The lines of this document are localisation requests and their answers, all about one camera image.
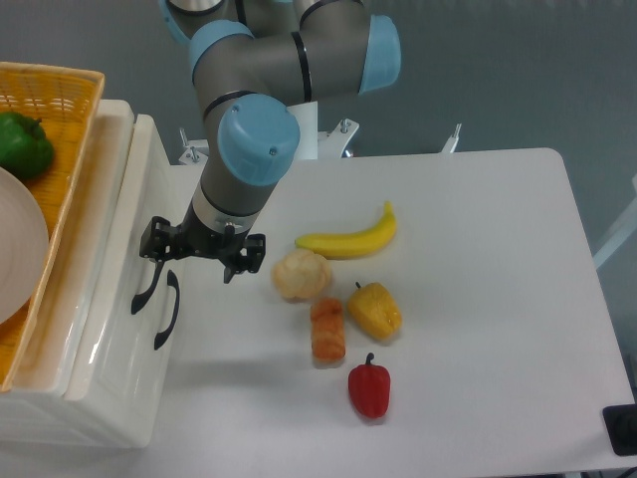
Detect black drawer handle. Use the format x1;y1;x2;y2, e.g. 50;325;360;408
152;269;181;351
130;262;164;315

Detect white plate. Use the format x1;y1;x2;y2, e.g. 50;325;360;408
1;169;49;323

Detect red bell pepper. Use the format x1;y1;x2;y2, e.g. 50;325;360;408
347;353;391;419

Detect black device at table edge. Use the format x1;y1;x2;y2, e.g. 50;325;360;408
602;404;637;456

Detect green bell pepper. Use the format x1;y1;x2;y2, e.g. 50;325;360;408
1;112;55;180

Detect yellow banana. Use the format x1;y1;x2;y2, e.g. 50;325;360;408
295;201;397;260

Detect white drawer cabinet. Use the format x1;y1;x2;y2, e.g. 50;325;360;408
1;100;184;448

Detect white frame bar right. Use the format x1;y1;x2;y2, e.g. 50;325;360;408
592;197;636;271

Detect white bolt post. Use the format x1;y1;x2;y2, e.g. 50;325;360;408
441;122;462;154

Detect round white bread roll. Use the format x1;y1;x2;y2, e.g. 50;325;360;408
271;249;331;300

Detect orange woven basket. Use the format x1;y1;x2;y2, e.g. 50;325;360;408
1;62;106;392

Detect orange croissant bread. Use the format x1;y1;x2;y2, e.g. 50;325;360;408
311;297;346;362

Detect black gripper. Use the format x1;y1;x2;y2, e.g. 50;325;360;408
139;206;266;284

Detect yellow bell pepper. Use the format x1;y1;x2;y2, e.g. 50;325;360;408
346;282;402;341

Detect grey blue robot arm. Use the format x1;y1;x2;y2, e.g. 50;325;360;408
139;1;402;279

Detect black lower drawer handle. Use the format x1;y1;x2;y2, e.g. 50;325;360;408
152;269;181;351

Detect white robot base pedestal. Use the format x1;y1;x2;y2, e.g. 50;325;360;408
283;99;349;161

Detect black top drawer handle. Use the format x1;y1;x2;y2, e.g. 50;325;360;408
130;262;164;315

